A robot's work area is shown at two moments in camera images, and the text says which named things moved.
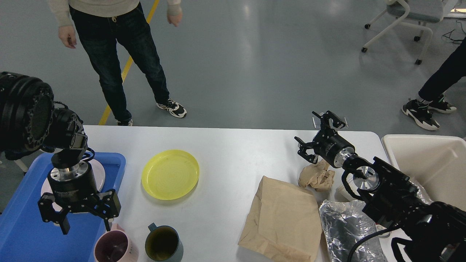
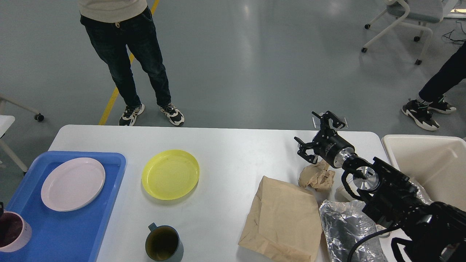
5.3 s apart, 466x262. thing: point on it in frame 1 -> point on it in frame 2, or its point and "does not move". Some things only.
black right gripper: (329, 146) does not move
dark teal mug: (164, 244) does not move
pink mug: (115, 245) -> (15, 233)
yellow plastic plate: (170, 175) does not move
